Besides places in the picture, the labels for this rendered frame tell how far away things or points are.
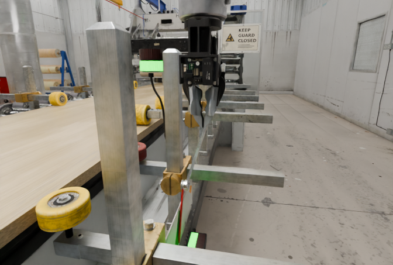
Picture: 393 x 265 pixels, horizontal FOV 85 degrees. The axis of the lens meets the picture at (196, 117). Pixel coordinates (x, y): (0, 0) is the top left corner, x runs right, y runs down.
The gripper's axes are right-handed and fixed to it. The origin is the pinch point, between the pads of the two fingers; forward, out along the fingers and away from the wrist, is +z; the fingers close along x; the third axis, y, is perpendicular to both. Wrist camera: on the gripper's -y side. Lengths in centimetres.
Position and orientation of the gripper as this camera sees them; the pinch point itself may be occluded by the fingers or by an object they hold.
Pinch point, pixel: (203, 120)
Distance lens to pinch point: 47.6
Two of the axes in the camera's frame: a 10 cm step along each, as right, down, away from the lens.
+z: 0.0, 9.7, 2.4
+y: -1.8, 2.3, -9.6
